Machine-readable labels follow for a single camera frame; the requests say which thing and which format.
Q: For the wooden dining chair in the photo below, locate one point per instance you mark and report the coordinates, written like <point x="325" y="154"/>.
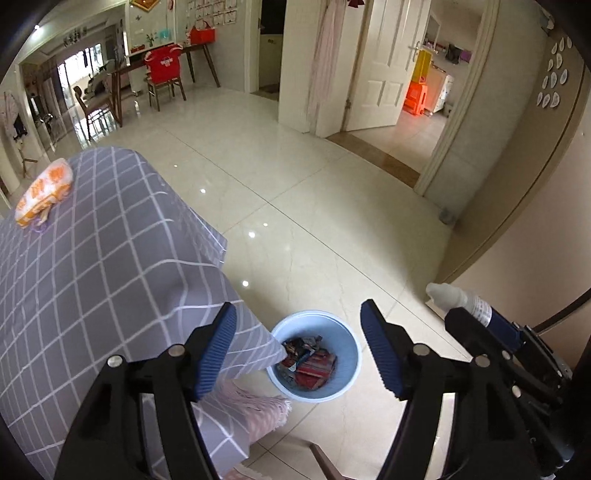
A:
<point x="90" y="108"/>

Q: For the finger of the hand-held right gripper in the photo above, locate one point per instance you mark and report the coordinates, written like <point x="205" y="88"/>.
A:
<point x="466" y="330"/>

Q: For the brown wooden chair leg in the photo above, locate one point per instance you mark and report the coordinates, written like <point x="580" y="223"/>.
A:
<point x="330" y="461"/>

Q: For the purple bag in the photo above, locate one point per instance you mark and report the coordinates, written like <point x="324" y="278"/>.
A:
<point x="457" y="54"/>

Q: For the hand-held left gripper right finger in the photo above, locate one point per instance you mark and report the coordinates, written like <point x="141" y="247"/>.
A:
<point x="374" y="350"/>

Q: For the pink door curtain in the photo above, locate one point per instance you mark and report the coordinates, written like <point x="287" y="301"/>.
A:
<point x="325" y="60"/>

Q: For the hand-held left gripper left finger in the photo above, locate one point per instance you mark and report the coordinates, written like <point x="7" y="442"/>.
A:
<point x="217" y="350"/>

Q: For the light blue waste bin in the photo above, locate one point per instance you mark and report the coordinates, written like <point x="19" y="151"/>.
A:
<point x="348" y="364"/>

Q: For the white dropper bottle blue label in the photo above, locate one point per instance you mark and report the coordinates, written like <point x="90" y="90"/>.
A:
<point x="450" y="295"/>

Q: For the grey checked tablecloth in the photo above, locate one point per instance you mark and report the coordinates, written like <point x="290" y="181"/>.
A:
<point x="92" y="277"/>

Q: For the wooden dining table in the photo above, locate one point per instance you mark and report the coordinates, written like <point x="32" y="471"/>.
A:
<point x="124" y="69"/>

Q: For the pink fringed cloth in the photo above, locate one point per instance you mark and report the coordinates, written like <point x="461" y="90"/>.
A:
<point x="249" y="410"/>

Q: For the red shirt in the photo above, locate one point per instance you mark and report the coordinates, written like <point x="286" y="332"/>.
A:
<point x="164" y="64"/>

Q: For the white panel door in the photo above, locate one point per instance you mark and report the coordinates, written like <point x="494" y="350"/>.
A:
<point x="390" y="60"/>

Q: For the white cabinet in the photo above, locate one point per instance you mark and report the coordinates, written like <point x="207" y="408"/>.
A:
<point x="443" y="90"/>

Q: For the wooden chair with shirt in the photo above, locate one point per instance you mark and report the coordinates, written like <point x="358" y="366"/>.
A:
<point x="164" y="90"/>

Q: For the ceiling chandelier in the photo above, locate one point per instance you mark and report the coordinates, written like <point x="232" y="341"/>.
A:
<point x="74" y="34"/>

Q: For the orange white plastic bag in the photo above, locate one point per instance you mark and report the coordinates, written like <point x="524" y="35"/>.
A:
<point x="44" y="191"/>

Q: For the gold red framed decoration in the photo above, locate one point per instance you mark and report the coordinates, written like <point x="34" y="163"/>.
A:
<point x="145" y="3"/>

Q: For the orange plastic stool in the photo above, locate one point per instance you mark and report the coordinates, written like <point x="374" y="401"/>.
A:
<point x="415" y="99"/>

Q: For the red brown paper bag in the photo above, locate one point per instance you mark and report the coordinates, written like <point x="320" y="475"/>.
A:
<point x="316" y="371"/>

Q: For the group of wall certificates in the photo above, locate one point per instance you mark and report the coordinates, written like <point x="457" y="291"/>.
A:
<point x="212" y="11"/>

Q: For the group of white wall stickers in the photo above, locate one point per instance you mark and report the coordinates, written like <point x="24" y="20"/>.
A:
<point x="551" y="78"/>

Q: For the coat rack with clothes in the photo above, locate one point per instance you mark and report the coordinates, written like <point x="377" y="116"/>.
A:
<point x="14" y="117"/>

